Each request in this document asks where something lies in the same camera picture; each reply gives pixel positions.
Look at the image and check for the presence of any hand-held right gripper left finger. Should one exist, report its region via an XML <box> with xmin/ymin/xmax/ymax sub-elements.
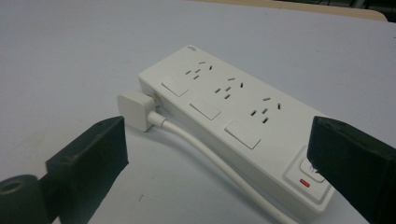
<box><xmin>39</xmin><ymin>115</ymin><xmax>130</xmax><ymax>224</ymax></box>

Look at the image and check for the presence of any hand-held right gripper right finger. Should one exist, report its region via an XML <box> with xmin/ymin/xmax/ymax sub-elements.
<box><xmin>306</xmin><ymin>115</ymin><xmax>396</xmax><ymax>224</ymax></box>

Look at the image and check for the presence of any white plug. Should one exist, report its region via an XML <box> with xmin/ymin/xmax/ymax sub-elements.
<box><xmin>117</xmin><ymin>90</ymin><xmax>161</xmax><ymax>133</ymax></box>

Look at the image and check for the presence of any white power strip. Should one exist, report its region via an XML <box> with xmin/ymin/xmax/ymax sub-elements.
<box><xmin>137</xmin><ymin>44</ymin><xmax>336</xmax><ymax>224</ymax></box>

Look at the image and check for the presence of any white cable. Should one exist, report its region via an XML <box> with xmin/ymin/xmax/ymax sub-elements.
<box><xmin>147</xmin><ymin>111</ymin><xmax>301</xmax><ymax>224</ymax></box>

